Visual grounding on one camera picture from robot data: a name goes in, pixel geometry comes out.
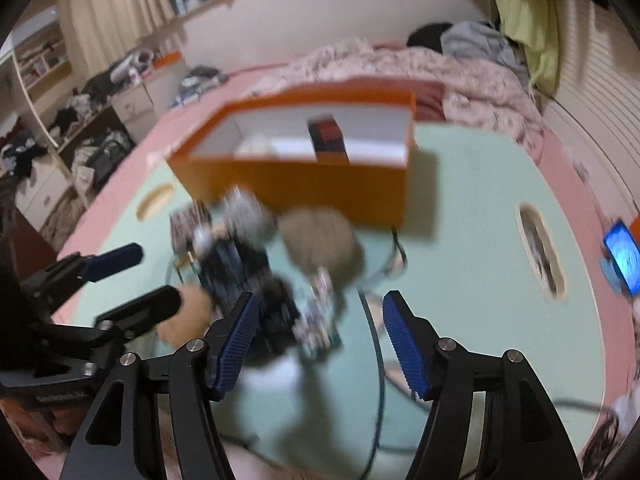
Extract dark blue toy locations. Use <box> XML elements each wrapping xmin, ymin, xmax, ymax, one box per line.
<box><xmin>197</xmin><ymin>230</ymin><xmax>304</xmax><ymax>362</ymax></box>

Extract dark red small box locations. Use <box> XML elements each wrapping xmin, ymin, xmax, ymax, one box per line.
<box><xmin>306</xmin><ymin>116</ymin><xmax>350</xmax><ymax>164</ymax></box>

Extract red-brown pillow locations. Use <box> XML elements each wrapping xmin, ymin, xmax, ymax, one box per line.
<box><xmin>415</xmin><ymin>79</ymin><xmax>447</xmax><ymax>122</ymax></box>

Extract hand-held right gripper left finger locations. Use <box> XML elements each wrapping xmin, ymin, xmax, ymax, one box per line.
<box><xmin>60</xmin><ymin>291</ymin><xmax>261</xmax><ymax>480</ymax></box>

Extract black cable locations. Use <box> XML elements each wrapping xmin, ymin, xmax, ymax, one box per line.
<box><xmin>357</xmin><ymin>227</ymin><xmax>417</xmax><ymax>480</ymax></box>

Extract grey clothes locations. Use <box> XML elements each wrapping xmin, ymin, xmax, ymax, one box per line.
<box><xmin>440</xmin><ymin>20</ymin><xmax>526</xmax><ymax>81</ymax></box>

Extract yellow-green cloth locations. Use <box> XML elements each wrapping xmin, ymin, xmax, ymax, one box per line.
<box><xmin>489</xmin><ymin>0</ymin><xmax>561</xmax><ymax>99</ymax></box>

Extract blue phone stand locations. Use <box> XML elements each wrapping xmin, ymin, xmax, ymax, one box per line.
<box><xmin>600</xmin><ymin>250</ymin><xmax>632</xmax><ymax>295</ymax></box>

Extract white slatted panel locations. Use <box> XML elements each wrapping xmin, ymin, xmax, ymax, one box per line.
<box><xmin>544</xmin><ymin>0</ymin><xmax>640</xmax><ymax>202</ymax></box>

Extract tan plush toy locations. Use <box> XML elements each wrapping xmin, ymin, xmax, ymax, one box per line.
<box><xmin>156</xmin><ymin>284</ymin><xmax>226</xmax><ymax>346</ymax></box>

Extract patterned card pack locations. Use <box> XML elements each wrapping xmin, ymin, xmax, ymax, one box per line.
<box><xmin>292</xmin><ymin>266</ymin><xmax>345</xmax><ymax>361</ymax></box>

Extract pile of clothes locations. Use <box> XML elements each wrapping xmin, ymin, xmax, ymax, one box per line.
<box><xmin>0</xmin><ymin>60</ymin><xmax>137</xmax><ymax>202</ymax></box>

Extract smartphone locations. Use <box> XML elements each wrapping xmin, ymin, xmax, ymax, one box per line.
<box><xmin>602</xmin><ymin>218</ymin><xmax>640</xmax><ymax>297</ymax></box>

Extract clear plastic wrap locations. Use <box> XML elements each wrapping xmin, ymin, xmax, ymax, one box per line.
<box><xmin>234</xmin><ymin>132</ymin><xmax>277</xmax><ymax>156</ymax></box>

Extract grey fuzzy ball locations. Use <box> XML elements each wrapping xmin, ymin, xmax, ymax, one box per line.
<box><xmin>277</xmin><ymin>207</ymin><xmax>366</xmax><ymax>291</ymax></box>

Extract pink floral blanket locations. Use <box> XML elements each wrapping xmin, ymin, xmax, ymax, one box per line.
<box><xmin>250</xmin><ymin>37</ymin><xmax>546</xmax><ymax>162</ymax></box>

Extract black cloth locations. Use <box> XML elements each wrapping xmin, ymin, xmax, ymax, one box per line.
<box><xmin>406</xmin><ymin>22</ymin><xmax>454</xmax><ymax>54</ymax></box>

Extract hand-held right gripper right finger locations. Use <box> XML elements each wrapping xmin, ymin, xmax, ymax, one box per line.
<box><xmin>381</xmin><ymin>290</ymin><xmax>584</xmax><ymax>480</ymax></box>

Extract grey white toy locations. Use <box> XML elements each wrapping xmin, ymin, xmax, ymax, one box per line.
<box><xmin>192</xmin><ymin>186</ymin><xmax>279</xmax><ymax>261</ymax></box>

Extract white bookshelf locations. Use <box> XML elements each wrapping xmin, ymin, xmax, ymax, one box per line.
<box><xmin>0</xmin><ymin>7</ymin><xmax>72</xmax><ymax>127</ymax></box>

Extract white cabinet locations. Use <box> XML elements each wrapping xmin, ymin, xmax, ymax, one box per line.
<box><xmin>112</xmin><ymin>52</ymin><xmax>184</xmax><ymax>126</ymax></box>

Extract orange cardboard box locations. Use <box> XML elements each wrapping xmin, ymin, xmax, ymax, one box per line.
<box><xmin>167</xmin><ymin>76</ymin><xmax>417</xmax><ymax>229</ymax></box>

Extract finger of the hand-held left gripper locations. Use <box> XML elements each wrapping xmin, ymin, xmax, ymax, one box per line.
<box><xmin>21</xmin><ymin>242</ymin><xmax>146</xmax><ymax>307</ymax></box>
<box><xmin>94</xmin><ymin>285</ymin><xmax>184</xmax><ymax>347</ymax></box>

